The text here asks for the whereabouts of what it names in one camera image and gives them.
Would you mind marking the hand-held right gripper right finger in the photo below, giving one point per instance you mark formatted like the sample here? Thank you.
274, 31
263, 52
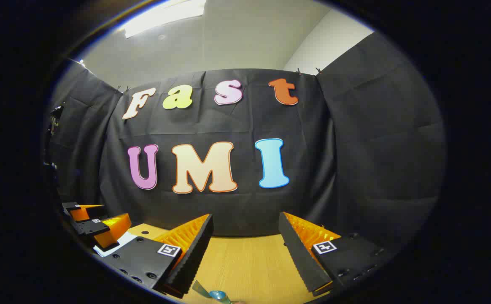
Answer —
298, 253

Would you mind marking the black backdrop cloth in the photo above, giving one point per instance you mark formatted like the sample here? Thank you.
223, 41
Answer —
245, 122

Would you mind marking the blue transparent skin care tube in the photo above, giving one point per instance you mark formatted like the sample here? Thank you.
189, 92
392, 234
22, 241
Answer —
218, 295

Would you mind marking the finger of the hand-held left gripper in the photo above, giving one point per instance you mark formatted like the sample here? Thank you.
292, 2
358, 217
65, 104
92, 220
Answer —
85, 212
110, 230

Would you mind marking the ceiling light panel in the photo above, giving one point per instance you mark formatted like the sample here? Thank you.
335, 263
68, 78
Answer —
161, 17

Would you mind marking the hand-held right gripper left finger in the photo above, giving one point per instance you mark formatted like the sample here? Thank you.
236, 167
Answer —
195, 253

